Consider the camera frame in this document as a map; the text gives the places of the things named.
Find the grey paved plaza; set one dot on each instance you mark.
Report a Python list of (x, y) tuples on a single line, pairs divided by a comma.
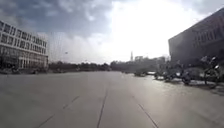
[(83, 100)]

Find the large white building with windows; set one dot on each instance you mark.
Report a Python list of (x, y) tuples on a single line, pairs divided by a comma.
[(20, 46)]

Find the tall thin tower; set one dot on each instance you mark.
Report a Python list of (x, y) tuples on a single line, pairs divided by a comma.
[(131, 56)]

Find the row of trees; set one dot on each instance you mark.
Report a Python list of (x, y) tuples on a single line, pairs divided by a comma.
[(83, 66)]

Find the dark building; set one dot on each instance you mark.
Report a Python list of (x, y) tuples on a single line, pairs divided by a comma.
[(200, 40)]

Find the row of parked bicycles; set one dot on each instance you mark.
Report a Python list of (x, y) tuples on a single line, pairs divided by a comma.
[(210, 75)]

